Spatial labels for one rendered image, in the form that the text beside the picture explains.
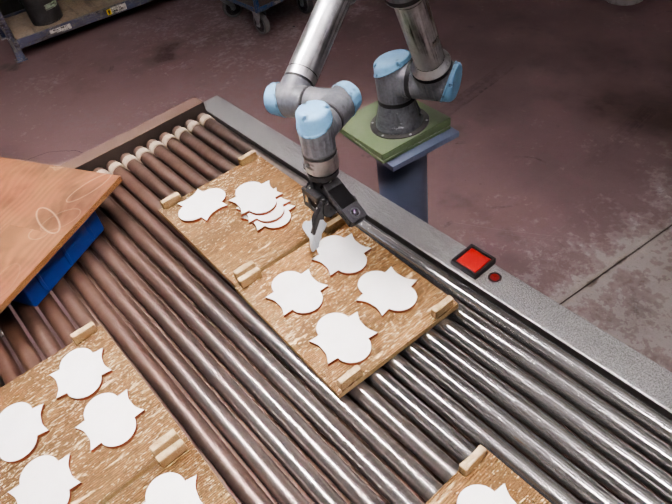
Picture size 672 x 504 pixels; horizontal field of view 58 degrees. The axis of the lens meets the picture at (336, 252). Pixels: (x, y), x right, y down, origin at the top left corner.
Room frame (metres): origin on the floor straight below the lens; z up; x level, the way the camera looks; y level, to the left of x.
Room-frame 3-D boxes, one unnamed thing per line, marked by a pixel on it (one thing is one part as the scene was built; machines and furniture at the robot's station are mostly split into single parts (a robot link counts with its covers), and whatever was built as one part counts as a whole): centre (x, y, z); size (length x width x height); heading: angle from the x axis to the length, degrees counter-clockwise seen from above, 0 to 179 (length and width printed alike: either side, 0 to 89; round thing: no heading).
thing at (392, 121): (1.67, -0.27, 0.95); 0.15 x 0.15 x 0.10
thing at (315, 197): (1.10, 0.00, 1.14); 0.09 x 0.08 x 0.12; 31
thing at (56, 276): (1.30, 0.84, 0.97); 0.31 x 0.31 x 0.10; 62
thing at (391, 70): (1.67, -0.27, 1.07); 0.13 x 0.12 x 0.14; 55
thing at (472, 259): (1.00, -0.32, 0.92); 0.06 x 0.06 x 0.01; 34
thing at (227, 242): (1.31, 0.22, 0.93); 0.41 x 0.35 x 0.02; 33
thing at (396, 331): (0.95, 0.00, 0.93); 0.41 x 0.35 x 0.02; 31
